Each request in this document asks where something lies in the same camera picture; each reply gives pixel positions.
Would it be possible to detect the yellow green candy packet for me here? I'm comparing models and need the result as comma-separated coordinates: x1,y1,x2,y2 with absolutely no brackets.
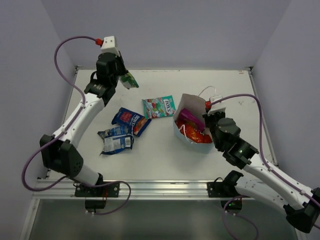
119,72,139,90

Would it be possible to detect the light blue paper bag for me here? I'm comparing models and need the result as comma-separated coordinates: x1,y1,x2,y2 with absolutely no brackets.
173,93,214,154

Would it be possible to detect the blue red snack packet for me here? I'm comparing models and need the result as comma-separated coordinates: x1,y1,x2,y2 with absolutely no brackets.
111,107,152,137

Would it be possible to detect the green red snack packet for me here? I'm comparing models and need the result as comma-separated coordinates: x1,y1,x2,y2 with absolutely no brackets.
142,95,176,119

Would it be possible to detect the blue Kettle chips bag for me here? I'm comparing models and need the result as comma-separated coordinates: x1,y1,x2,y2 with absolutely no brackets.
97,126,134,155

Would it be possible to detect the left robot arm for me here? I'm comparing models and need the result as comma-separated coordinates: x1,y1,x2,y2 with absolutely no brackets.
40,52,128,197

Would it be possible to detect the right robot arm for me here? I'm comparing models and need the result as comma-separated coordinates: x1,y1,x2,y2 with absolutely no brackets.
202,110,320,233

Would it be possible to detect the orange red chips bag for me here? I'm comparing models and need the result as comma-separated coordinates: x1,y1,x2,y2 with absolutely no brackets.
175,119,213,144

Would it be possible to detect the purple snack packet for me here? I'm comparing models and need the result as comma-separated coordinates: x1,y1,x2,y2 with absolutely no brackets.
178,108,205,132

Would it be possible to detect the right base control box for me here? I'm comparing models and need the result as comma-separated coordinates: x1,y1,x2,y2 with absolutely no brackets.
225,198,243,214

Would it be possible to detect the base control box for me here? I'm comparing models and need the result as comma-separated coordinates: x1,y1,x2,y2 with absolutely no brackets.
84,199,107,213
225,198,243,214

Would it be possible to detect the left base control box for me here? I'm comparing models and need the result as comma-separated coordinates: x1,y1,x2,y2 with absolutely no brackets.
84,199,107,213

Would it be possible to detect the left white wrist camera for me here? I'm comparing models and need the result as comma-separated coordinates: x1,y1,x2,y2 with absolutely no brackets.
100,36,120,56

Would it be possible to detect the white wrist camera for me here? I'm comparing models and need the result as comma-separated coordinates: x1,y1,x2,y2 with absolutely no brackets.
205,95,226,116
100,36,120,56

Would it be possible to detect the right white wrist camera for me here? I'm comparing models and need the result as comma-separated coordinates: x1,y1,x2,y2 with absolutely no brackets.
205,95,226,116

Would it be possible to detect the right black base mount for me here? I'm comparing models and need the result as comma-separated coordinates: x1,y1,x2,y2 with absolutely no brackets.
206,175,242,198

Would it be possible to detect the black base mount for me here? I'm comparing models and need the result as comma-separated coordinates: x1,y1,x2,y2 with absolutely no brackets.
73,182,120,198
206,175,242,198

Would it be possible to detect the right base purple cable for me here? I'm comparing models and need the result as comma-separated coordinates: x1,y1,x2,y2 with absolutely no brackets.
222,194,259,240

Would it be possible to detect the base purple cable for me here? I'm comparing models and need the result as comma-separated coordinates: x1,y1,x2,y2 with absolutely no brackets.
222,194,259,240
72,174,132,216

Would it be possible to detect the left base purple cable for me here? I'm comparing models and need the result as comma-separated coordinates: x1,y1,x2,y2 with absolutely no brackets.
72,174,132,216

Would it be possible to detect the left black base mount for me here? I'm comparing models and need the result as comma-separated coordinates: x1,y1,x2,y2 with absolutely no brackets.
73,182,120,198

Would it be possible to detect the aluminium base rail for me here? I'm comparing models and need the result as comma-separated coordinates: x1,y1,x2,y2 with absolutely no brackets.
32,178,276,201

